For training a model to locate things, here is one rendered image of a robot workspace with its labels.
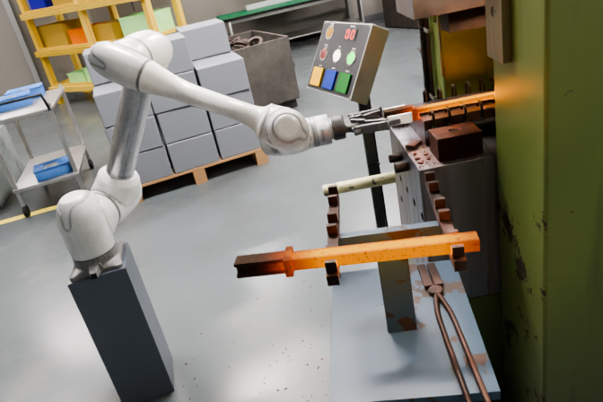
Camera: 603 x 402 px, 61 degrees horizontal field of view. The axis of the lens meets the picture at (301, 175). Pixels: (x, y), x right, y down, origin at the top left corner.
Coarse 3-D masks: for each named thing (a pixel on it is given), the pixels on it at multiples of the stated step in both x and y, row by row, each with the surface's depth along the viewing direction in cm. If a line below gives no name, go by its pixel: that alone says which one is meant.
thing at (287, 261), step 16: (400, 240) 87; (416, 240) 86; (432, 240) 86; (448, 240) 85; (464, 240) 84; (240, 256) 92; (256, 256) 91; (272, 256) 90; (288, 256) 88; (304, 256) 89; (320, 256) 88; (336, 256) 87; (352, 256) 87; (368, 256) 86; (384, 256) 86; (400, 256) 86; (416, 256) 86; (240, 272) 91; (256, 272) 90; (272, 272) 90; (288, 272) 88
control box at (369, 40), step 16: (336, 32) 200; (352, 32) 190; (368, 32) 182; (384, 32) 184; (320, 48) 208; (336, 48) 198; (352, 48) 189; (368, 48) 183; (320, 64) 207; (336, 64) 196; (352, 64) 188; (368, 64) 185; (336, 80) 195; (352, 80) 186; (368, 80) 187; (336, 96) 193; (352, 96) 185; (368, 96) 189
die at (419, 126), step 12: (456, 96) 161; (444, 108) 148; (456, 108) 147; (468, 108) 146; (492, 108) 143; (420, 120) 148; (432, 120) 144; (444, 120) 144; (456, 120) 144; (468, 120) 144; (420, 132) 151; (492, 132) 146
